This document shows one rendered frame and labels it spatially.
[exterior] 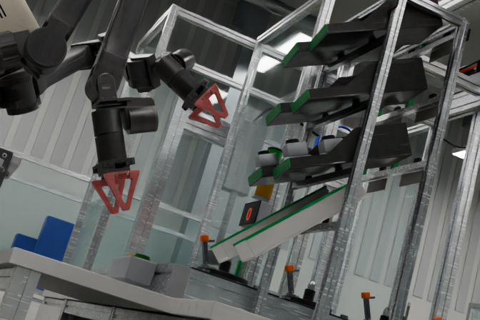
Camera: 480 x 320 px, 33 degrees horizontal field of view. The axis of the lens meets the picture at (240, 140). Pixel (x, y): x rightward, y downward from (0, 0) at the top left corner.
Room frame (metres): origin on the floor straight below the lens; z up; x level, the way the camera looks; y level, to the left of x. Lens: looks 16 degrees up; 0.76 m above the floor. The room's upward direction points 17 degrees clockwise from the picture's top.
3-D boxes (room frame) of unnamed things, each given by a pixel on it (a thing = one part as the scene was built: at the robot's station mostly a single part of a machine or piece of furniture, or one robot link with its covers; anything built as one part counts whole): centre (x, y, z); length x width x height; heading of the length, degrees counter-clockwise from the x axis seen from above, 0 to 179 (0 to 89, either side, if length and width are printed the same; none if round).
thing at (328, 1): (2.33, -0.14, 1.46); 0.03 x 0.03 x 1.00; 18
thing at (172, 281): (2.32, 0.17, 0.91); 0.89 x 0.06 x 0.11; 18
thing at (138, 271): (2.12, 0.17, 0.93); 0.21 x 0.07 x 0.06; 18
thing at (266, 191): (2.32, -0.11, 1.28); 0.05 x 0.05 x 0.05
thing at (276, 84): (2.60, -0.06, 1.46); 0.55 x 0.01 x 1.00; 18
